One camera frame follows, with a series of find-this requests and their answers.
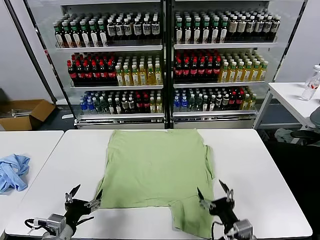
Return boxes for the glass cabinet door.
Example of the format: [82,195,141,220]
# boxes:
[254,0,310,126]
[23,0,78,126]

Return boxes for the white drinks display cabinet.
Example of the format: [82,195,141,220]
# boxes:
[167,0,280,130]
[59,0,168,130]

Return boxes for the dark bottle navy white label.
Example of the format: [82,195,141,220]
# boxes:
[132,16,143,41]
[150,15,161,40]
[142,16,152,41]
[115,17,125,42]
[123,17,134,42]
[106,18,117,42]

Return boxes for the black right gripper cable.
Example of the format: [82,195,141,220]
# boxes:
[210,220,222,240]

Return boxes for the dark bottle tan label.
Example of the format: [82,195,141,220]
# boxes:
[263,15,273,42]
[227,15,238,42]
[271,15,281,41]
[236,15,247,42]
[254,16,265,42]
[246,16,256,42]

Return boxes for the black camera cable white plug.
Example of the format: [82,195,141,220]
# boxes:
[24,218,51,230]

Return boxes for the person in grey-green top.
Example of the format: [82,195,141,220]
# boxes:
[309,106,320,129]

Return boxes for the green-cap dark drink bottle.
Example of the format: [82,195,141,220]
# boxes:
[54,23,64,48]
[79,20,90,48]
[219,16,229,43]
[175,19,185,45]
[61,22,73,48]
[183,18,193,45]
[210,17,220,44]
[70,21,81,48]
[88,19,100,47]
[97,19,109,47]
[192,17,202,44]
[201,17,211,44]

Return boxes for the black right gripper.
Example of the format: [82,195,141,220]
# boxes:
[196,179,241,232]

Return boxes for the light green t-shirt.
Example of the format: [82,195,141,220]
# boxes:
[95,128,216,239]

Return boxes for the red-cap cola bottle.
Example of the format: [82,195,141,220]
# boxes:
[99,60,109,85]
[142,94,151,114]
[91,60,101,85]
[66,60,77,85]
[74,60,85,85]
[235,90,244,111]
[213,59,222,82]
[174,59,184,82]
[83,60,93,85]
[107,60,117,85]
[205,59,215,82]
[182,59,191,82]
[134,94,143,114]
[229,91,237,111]
[190,59,199,82]
[197,59,207,82]

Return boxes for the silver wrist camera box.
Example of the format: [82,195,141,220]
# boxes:
[231,218,254,238]
[46,213,68,236]

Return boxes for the crumpled light blue garment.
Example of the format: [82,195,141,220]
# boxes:
[0,153,31,196]

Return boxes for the thin black left gripper cable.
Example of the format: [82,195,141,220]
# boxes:
[74,216,96,227]

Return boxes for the white side table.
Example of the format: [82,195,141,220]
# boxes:
[256,81,320,131]

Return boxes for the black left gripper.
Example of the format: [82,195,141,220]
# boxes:
[64,184,104,230]

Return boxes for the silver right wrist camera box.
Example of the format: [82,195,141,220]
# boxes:
[231,218,254,238]

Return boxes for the black office chair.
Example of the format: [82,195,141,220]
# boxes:
[289,129,320,146]

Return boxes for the dark slanted metal pole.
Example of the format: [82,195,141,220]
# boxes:
[4,0,58,105]

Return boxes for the crumpled grey cloth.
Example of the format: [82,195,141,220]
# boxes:
[274,127,301,145]

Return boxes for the open cardboard box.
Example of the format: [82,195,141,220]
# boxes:
[0,99,56,131]

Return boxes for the clear plastic water bottle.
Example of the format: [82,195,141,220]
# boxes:
[301,64,320,101]

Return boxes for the silver metal bars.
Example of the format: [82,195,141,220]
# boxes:
[4,108,32,118]

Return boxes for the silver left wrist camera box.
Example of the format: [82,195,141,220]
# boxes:
[46,213,68,236]

